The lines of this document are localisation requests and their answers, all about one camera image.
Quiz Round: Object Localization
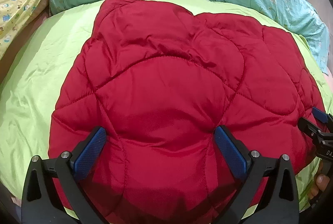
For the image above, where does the red quilted puffer jacket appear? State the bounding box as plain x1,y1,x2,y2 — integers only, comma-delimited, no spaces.
48,0,332,223

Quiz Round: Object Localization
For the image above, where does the light green bed sheet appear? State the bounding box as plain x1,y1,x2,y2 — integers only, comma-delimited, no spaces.
1,0,332,209

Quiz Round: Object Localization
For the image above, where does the person's right hand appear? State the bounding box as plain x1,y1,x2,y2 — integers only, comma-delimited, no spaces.
308,160,330,200

